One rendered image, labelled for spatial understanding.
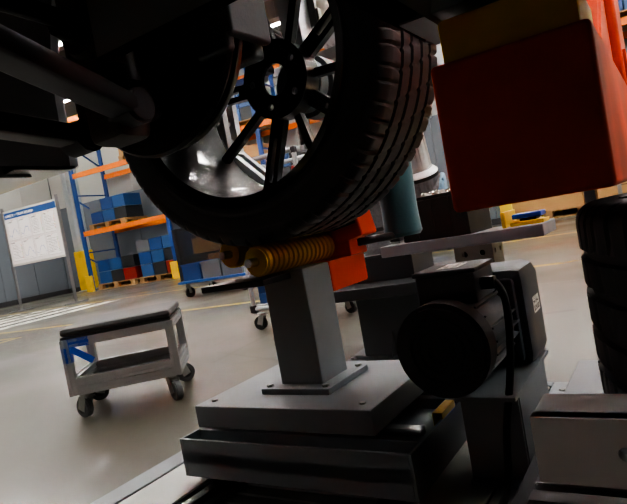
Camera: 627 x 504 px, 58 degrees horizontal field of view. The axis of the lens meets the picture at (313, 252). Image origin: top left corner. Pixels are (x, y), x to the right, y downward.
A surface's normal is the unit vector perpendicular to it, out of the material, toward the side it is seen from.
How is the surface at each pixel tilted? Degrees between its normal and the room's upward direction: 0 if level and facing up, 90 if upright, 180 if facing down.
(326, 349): 90
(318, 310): 90
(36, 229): 90
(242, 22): 90
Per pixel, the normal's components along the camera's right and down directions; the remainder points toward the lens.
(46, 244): -0.42, 0.11
